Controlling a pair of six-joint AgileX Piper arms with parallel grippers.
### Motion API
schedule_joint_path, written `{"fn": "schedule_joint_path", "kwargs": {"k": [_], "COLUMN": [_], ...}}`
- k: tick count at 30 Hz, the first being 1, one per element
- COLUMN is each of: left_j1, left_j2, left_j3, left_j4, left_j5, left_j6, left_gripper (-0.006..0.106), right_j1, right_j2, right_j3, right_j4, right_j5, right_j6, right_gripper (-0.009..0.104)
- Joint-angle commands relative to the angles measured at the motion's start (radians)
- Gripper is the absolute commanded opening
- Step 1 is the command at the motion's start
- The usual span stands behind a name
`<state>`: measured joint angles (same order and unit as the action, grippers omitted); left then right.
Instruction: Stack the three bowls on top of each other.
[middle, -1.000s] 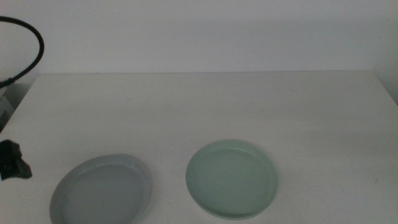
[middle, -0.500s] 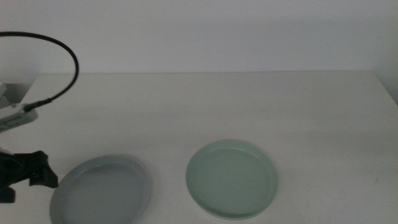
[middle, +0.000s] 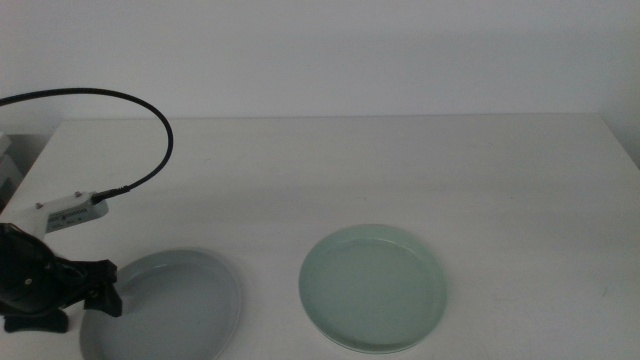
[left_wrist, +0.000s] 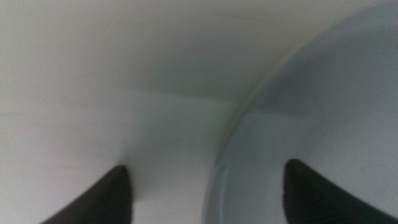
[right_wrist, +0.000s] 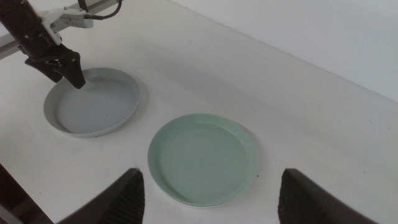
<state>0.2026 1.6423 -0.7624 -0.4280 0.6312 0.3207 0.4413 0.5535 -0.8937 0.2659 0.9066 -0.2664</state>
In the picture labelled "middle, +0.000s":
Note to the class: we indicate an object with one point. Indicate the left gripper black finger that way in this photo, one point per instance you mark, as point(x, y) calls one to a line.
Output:
point(35, 323)
point(106, 300)

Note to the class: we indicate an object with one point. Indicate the grey shallow bowl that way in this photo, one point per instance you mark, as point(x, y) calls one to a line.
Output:
point(175, 310)

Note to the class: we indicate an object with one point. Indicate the pale green shallow bowl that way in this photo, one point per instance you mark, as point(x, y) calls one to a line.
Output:
point(372, 290)

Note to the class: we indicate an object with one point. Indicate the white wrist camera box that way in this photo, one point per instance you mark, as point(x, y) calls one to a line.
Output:
point(65, 212)

